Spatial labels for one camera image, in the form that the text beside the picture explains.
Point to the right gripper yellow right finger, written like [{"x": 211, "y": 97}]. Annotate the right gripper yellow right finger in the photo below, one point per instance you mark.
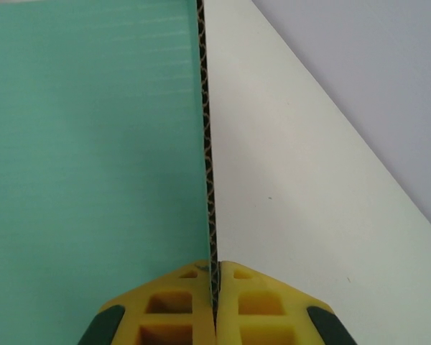
[{"x": 230, "y": 323}]

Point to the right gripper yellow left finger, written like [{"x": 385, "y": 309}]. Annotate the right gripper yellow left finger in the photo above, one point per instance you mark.
[{"x": 172, "y": 323}]

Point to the green corrugated cardboard box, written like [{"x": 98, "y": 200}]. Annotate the green corrugated cardboard box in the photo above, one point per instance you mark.
[{"x": 93, "y": 143}]

